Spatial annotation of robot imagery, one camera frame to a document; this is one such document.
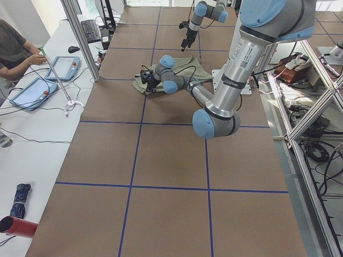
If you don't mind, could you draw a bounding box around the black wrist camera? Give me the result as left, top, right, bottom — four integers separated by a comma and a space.
140, 69, 153, 84
179, 21, 189, 29

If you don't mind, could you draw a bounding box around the olive green long-sleeve shirt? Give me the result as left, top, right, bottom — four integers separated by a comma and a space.
132, 55, 213, 95

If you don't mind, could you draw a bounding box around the red cylinder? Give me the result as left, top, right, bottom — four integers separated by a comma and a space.
1, 216, 38, 238

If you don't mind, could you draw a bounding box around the black computer mouse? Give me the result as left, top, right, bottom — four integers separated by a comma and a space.
68, 46, 80, 54

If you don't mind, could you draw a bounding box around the seated person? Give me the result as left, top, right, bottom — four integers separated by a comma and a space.
1, 19, 47, 81

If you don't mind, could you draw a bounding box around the blue teach pendant near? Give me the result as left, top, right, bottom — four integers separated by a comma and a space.
10, 78, 58, 111

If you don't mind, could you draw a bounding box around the aluminium lattice frame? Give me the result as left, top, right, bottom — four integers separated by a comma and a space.
267, 40, 343, 257

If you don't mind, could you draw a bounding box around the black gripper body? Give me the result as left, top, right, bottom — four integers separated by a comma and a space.
146, 77, 161, 89
181, 28, 198, 47

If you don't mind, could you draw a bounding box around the aluminium frame post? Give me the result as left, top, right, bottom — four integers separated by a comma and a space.
61, 0, 100, 82

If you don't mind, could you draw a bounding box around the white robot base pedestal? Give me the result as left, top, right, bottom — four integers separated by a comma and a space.
212, 8, 252, 95

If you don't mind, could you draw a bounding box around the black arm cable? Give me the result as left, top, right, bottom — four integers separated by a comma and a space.
140, 55, 199, 89

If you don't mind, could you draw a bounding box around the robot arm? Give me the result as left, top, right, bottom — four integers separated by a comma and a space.
179, 1, 228, 52
140, 1, 316, 139

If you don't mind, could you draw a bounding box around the blue teach pendant far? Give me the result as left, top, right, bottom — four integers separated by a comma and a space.
48, 56, 80, 81

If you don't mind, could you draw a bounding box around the folded dark blue umbrella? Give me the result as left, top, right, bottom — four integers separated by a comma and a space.
10, 183, 31, 219

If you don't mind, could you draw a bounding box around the black keyboard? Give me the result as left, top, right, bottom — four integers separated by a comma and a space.
80, 19, 101, 43

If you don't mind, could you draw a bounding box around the blue teach pendant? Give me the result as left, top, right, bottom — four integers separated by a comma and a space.
48, 56, 80, 81
10, 78, 58, 111

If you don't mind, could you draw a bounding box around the metal rod with green tip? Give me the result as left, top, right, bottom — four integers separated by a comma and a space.
39, 47, 84, 116

